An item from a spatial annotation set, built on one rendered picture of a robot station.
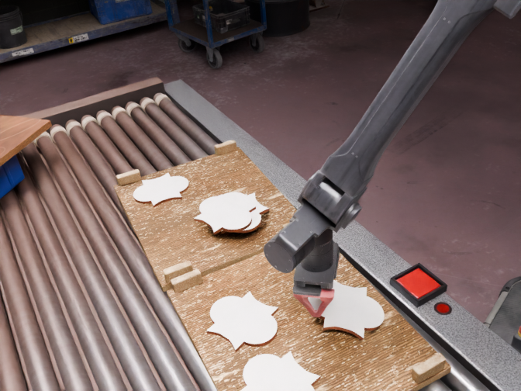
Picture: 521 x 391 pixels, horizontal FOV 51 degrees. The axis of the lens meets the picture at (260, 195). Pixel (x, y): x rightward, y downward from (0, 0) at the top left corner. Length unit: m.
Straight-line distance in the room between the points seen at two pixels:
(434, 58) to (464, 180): 2.36
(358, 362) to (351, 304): 0.11
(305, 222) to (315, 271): 0.12
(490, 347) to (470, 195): 1.95
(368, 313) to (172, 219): 0.51
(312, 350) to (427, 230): 1.78
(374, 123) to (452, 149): 2.57
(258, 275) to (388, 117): 0.49
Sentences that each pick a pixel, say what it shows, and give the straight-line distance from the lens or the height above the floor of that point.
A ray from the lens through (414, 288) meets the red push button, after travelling 1.10.
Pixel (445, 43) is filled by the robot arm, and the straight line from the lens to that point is 0.72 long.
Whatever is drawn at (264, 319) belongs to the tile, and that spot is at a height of 0.94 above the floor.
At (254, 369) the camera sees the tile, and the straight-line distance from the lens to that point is 0.95.
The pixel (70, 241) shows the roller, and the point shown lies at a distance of 1.33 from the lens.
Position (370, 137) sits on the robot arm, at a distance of 0.76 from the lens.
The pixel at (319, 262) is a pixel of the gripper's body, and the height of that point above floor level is 1.09.
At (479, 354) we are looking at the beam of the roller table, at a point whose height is 0.92.
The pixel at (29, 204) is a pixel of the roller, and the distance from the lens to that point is 1.50.
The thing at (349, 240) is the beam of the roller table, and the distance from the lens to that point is 1.21.
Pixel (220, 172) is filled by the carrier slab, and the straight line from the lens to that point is 1.41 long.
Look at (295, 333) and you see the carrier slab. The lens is 1.00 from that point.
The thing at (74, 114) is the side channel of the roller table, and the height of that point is 0.93.
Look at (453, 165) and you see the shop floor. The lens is 3.17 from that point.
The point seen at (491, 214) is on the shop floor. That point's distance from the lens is 2.86.
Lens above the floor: 1.71
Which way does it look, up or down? 36 degrees down
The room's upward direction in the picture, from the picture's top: 5 degrees counter-clockwise
